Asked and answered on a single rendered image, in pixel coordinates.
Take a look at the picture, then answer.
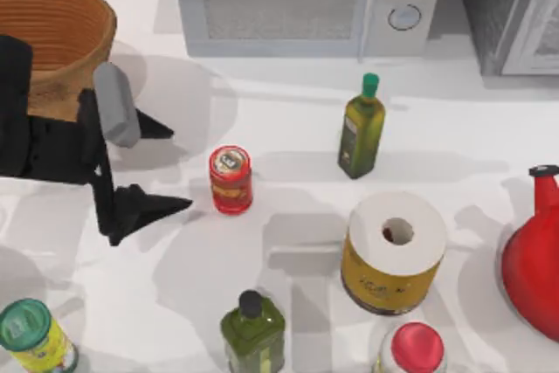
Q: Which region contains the pale grey rounded box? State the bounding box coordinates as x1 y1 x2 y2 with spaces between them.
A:
93 61 142 149

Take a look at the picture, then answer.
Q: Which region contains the red can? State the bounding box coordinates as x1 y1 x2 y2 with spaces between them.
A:
208 144 254 217

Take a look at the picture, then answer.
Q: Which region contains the brown woven basket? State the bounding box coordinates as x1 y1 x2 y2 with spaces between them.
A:
0 0 119 123

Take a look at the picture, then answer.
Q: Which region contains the green bottle with black cap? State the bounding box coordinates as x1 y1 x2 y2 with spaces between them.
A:
218 289 287 373

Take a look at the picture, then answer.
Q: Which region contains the yellow can with green lid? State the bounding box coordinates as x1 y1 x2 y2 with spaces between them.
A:
0 298 80 373

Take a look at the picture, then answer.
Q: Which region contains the microwave oven door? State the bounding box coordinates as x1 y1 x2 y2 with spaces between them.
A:
173 0 367 58

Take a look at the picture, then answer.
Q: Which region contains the paper roll in yellow wrap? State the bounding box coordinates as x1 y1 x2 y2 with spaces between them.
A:
340 190 449 317

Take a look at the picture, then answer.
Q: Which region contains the microwave knob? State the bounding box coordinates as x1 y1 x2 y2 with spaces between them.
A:
387 2 424 33

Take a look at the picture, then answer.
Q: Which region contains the pale microwave oven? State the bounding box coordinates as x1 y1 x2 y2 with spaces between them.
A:
171 0 450 63

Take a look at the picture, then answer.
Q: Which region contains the jar with red lid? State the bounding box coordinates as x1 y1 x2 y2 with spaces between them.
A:
372 321 449 373

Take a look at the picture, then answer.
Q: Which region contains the red jug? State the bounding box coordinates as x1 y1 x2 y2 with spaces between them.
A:
500 163 559 344

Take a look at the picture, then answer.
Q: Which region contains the grey cabinet door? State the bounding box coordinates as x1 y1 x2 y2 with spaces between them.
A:
499 0 559 77

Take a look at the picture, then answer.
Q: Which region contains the microwave door handle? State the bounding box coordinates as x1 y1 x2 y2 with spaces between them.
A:
356 0 377 63

